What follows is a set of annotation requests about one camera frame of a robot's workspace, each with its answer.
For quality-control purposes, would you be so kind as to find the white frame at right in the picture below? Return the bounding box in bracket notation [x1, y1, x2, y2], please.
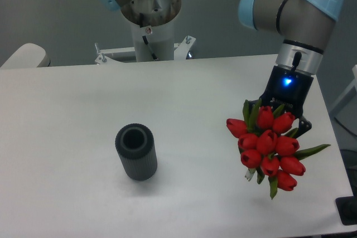
[329, 65, 356, 138]

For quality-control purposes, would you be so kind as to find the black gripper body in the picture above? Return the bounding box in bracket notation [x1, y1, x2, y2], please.
[260, 66, 313, 118]

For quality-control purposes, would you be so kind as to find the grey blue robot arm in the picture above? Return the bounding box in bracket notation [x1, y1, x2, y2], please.
[100, 0, 344, 136]

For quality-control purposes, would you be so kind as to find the white chair back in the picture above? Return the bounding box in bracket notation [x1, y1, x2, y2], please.
[1, 43, 51, 70]

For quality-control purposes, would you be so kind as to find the dark grey ribbed vase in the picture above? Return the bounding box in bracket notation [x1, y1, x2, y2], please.
[115, 123, 157, 181]

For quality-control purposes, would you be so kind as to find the red tulip bouquet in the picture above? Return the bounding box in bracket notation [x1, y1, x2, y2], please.
[226, 100, 328, 198]

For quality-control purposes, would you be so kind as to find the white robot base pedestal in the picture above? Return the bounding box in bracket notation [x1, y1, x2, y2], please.
[99, 0, 196, 62]

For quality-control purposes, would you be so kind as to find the black device at table edge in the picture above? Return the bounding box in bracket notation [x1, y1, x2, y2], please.
[335, 196, 356, 226]

